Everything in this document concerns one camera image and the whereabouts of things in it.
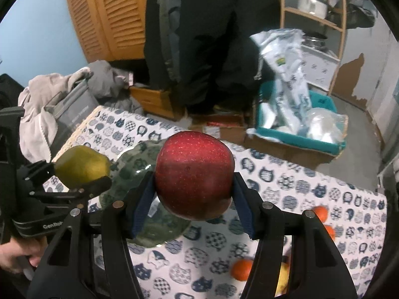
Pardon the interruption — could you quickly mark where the orange fruit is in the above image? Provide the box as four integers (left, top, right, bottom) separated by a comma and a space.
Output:
324, 225, 335, 241

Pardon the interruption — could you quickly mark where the yellow-green pear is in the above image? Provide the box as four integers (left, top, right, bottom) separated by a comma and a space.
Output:
53, 145, 111, 189

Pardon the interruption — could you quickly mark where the small orange tangerine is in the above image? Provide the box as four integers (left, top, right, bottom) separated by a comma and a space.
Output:
230, 258, 253, 282

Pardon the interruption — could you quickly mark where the red apple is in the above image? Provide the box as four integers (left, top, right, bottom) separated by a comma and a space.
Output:
155, 131, 235, 221

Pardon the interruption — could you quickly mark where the person left hand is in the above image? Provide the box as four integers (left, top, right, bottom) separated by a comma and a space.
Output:
0, 237, 47, 274

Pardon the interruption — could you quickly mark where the green glass bowl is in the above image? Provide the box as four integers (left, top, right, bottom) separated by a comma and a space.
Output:
100, 140, 191, 254

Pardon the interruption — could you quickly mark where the cat pattern tablecloth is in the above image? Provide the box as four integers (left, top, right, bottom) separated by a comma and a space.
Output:
43, 105, 388, 299

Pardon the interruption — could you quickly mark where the grey tote bag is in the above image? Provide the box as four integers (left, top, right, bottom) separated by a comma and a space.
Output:
45, 79, 99, 158

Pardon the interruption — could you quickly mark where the cardboard box under crate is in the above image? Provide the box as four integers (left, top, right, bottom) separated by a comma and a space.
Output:
243, 135, 335, 170

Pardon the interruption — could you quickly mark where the clear plastic bag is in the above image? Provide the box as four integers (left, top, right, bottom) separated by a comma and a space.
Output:
306, 107, 349, 145

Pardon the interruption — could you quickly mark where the grey clothes pile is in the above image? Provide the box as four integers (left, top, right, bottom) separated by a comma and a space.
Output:
18, 60, 143, 163

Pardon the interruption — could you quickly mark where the small cardboard box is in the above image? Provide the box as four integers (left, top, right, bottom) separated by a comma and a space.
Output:
189, 113, 247, 145

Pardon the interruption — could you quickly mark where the teal plastic crate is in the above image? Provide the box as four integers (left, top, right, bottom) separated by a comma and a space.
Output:
254, 81, 348, 156

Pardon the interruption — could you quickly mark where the white patterned drawer box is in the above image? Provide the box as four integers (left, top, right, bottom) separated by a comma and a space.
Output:
302, 45, 339, 92

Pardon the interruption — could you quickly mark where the wooden louvered wardrobe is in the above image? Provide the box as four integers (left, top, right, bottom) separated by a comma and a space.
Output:
67, 0, 147, 62

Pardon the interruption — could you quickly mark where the metal round pan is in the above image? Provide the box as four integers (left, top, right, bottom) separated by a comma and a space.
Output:
302, 32, 327, 51

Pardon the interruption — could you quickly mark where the black hanging coat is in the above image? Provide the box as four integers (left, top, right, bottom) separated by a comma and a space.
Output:
144, 0, 280, 115

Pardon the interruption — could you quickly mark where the wooden shelf rack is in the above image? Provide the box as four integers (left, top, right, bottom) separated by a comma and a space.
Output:
280, 0, 347, 95

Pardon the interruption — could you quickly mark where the dark hanging bag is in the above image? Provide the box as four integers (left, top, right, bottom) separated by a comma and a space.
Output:
326, 0, 375, 29

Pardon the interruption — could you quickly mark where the white cooking pot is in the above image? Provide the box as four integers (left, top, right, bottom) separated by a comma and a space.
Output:
298, 0, 329, 19

